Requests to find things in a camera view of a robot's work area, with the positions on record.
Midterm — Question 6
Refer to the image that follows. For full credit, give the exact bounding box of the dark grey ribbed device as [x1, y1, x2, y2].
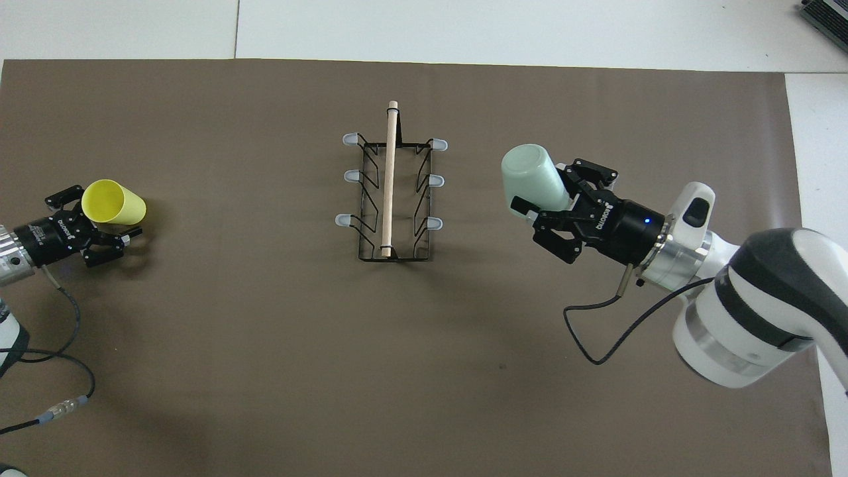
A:
[798, 0, 848, 35]

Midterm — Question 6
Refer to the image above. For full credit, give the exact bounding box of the yellow plastic cup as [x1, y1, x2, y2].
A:
[81, 179, 147, 225]

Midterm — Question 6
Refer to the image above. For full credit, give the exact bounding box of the pale green plastic cup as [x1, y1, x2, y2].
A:
[501, 144, 572, 216]

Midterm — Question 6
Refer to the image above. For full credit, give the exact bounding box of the brown table mat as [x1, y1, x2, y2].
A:
[0, 58, 834, 477]

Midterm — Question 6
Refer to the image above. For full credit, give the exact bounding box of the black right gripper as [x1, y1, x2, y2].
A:
[510, 158, 666, 267]

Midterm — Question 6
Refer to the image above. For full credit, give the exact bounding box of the black wire cup rack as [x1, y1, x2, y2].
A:
[335, 101, 449, 262]

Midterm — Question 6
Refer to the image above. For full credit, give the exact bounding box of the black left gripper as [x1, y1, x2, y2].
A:
[13, 187, 143, 268]

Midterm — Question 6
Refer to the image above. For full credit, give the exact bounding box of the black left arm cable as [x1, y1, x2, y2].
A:
[0, 265, 97, 435]

